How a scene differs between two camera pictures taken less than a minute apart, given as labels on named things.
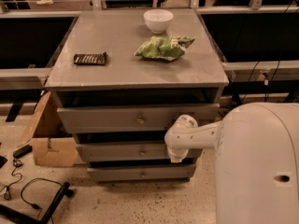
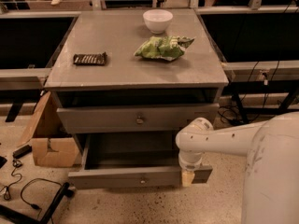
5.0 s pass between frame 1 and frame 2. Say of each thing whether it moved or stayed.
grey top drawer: stayed
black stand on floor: stayed
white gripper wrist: moved
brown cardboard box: stayed
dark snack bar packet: stayed
